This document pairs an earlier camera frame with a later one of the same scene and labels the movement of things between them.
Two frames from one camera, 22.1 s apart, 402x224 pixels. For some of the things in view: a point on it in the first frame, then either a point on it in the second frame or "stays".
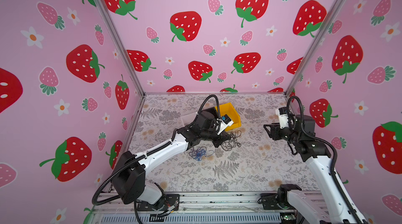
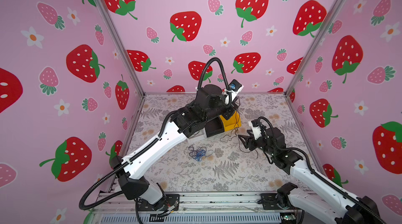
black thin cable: (227, 145) → (237, 136)
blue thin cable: (199, 154) stays
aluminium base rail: (234, 206) stays
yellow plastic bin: (228, 109) stays
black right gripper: (275, 129) → (248, 138)
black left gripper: (218, 137) → (226, 111)
